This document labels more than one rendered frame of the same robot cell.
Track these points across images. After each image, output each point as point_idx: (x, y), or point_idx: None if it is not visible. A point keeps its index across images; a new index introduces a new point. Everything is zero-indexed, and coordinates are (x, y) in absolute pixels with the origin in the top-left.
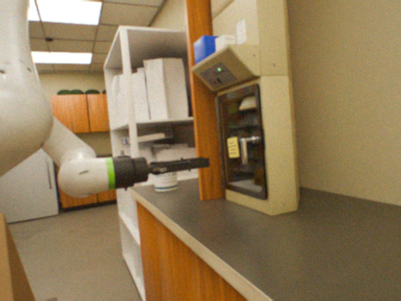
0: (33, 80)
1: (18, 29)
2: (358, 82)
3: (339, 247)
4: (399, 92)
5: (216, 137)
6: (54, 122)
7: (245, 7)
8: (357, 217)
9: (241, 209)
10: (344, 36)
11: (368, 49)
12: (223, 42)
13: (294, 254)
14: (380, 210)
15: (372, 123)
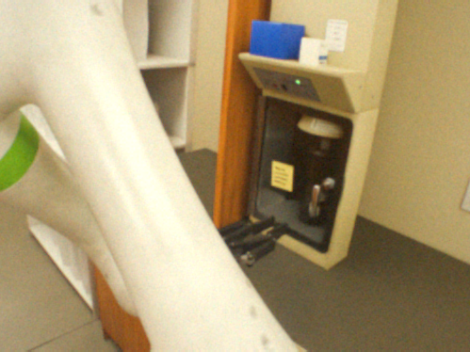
0: (274, 317)
1: (186, 174)
2: (423, 109)
3: (417, 328)
4: (461, 139)
5: (245, 145)
6: None
7: (352, 7)
8: (406, 270)
9: (284, 253)
10: (420, 49)
11: (445, 79)
12: (317, 52)
13: (388, 344)
14: (418, 256)
15: (425, 158)
